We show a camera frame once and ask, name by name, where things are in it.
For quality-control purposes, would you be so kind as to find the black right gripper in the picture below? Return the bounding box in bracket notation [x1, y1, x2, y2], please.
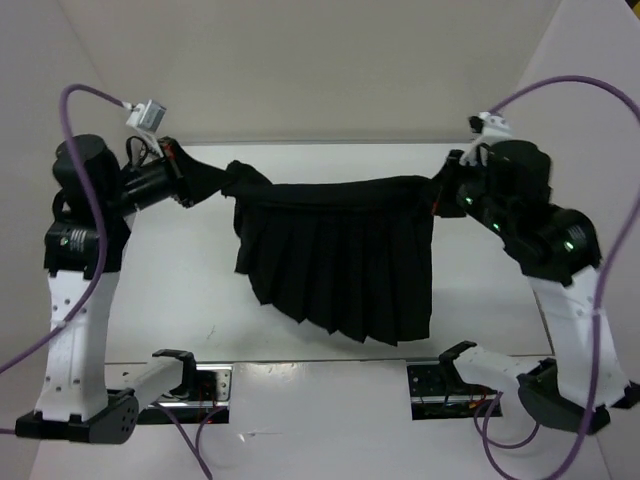
[416, 145, 507, 230]

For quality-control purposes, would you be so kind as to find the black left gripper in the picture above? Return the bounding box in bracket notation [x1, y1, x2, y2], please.
[107, 134, 237, 213]

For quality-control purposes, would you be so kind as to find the black pleated skirt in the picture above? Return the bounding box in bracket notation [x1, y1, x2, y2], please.
[188, 161, 456, 345]

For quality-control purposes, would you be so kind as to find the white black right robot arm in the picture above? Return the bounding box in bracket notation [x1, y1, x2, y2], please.
[436, 140, 639, 435]

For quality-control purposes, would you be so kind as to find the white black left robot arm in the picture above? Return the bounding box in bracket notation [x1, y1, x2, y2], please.
[15, 134, 200, 445]

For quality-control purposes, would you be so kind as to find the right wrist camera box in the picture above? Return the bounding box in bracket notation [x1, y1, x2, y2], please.
[468, 111, 514, 152]

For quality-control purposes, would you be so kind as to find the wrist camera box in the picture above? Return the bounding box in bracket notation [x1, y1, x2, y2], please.
[468, 111, 514, 152]
[126, 100, 166, 133]

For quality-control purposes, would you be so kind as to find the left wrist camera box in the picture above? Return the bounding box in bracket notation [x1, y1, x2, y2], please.
[126, 100, 166, 133]

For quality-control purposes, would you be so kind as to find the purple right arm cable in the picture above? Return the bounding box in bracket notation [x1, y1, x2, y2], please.
[472, 75, 640, 470]

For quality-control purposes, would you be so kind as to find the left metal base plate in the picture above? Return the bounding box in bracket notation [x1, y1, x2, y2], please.
[157, 363, 233, 425]

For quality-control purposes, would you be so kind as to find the metal base plate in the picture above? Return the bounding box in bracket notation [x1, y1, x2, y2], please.
[406, 359, 496, 421]
[157, 363, 233, 425]

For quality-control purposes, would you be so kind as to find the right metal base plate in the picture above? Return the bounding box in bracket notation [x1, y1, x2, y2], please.
[406, 359, 496, 421]

